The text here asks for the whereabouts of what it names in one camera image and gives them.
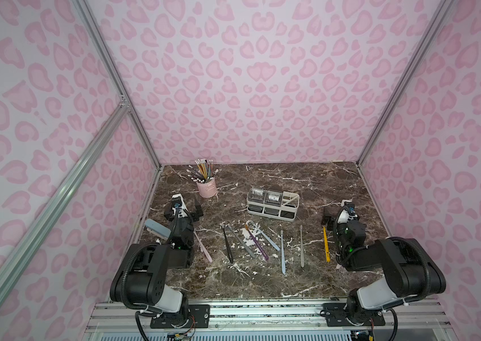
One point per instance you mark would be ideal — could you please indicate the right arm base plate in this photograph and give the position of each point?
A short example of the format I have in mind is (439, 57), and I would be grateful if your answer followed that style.
(338, 314)

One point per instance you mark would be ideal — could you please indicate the bundle of coloured pencils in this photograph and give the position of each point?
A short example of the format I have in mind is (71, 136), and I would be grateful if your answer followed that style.
(202, 172)

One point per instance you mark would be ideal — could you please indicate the aluminium front rail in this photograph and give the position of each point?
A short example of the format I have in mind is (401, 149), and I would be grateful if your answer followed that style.
(310, 319)

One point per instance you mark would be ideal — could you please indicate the cream toothbrush holder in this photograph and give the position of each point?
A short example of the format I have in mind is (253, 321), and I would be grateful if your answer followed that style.
(272, 204)

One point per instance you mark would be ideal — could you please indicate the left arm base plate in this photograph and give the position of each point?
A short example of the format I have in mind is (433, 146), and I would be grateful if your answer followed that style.
(198, 315)

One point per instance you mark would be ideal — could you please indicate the yellow toothbrush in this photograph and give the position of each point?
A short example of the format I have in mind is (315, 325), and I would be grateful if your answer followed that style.
(326, 246)

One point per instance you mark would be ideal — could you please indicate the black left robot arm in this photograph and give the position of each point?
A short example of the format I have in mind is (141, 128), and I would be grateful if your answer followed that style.
(140, 282)

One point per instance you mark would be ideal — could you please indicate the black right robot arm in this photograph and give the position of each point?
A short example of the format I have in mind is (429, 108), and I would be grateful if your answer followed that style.
(409, 273)

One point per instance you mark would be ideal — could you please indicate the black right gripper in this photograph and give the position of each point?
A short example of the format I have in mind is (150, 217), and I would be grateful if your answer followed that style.
(332, 217)

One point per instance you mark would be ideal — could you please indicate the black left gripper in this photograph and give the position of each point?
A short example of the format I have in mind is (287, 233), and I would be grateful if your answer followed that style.
(183, 214)

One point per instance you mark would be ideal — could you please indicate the pink metal pencil bucket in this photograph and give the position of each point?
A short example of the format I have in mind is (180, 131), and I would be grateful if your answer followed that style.
(207, 189)

